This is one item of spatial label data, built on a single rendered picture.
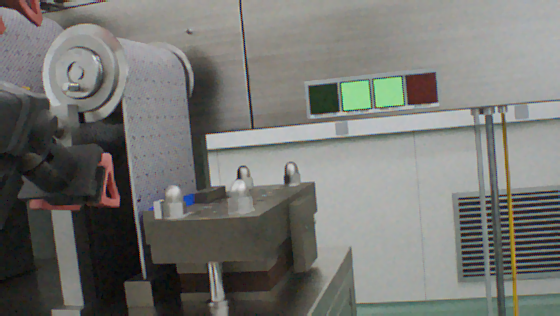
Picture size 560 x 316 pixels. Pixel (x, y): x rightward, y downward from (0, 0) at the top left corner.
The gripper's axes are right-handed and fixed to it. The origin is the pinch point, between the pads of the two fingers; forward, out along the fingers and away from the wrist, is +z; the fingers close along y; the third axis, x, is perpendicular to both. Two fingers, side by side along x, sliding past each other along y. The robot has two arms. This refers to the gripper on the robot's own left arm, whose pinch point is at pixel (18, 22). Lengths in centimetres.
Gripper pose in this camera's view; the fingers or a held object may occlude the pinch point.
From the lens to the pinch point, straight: 82.6
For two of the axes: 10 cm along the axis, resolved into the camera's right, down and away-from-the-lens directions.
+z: 2.5, 5.8, 7.7
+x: 0.7, -8.1, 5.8
